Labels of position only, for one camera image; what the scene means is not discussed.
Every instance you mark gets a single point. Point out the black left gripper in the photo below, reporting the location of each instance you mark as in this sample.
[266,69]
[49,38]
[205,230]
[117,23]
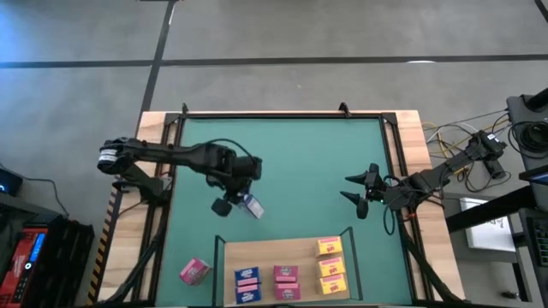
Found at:
[244,171]

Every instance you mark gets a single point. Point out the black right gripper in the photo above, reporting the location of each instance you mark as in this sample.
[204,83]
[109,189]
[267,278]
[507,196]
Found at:
[376,184]

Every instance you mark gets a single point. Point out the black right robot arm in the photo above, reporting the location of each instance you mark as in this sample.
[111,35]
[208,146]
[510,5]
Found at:
[428,179]

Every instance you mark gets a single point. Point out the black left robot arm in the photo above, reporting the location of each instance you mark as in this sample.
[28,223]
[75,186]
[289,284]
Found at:
[171,155]

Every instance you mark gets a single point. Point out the wooden shelf with black legs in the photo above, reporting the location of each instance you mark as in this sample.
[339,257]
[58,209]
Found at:
[299,256]

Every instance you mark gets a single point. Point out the green table mat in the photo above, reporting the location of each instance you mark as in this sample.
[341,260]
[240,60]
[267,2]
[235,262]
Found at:
[308,171]

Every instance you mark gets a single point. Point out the black clamp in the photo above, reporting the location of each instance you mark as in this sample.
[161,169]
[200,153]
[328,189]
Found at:
[184,108]
[344,108]

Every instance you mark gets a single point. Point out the yellow black hazard tape strip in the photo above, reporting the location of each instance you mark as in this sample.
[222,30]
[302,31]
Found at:
[107,231]

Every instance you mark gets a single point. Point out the black beam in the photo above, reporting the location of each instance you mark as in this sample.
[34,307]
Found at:
[488,209]

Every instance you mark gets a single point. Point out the white board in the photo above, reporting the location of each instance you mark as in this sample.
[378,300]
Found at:
[488,235]

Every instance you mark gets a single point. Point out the black plastic crate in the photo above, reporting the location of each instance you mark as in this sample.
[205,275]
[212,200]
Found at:
[68,256]

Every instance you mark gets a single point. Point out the dark laptop with blue screen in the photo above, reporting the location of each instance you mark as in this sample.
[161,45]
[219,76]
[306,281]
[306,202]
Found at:
[535,176]

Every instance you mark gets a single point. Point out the dark grey side table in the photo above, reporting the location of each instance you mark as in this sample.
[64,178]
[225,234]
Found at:
[520,111]

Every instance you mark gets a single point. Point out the small black floor object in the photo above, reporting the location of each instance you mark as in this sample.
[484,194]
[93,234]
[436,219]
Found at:
[509,294]

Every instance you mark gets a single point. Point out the black keyboard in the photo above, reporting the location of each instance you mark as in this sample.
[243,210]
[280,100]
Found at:
[539,241]

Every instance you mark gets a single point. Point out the black device with blue light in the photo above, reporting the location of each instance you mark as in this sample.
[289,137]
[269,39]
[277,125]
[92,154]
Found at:
[10,181]

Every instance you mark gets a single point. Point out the red electronic device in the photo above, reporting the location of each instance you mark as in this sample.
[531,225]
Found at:
[17,265]

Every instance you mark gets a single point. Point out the black metal table frame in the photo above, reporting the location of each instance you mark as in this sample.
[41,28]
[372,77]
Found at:
[278,115]

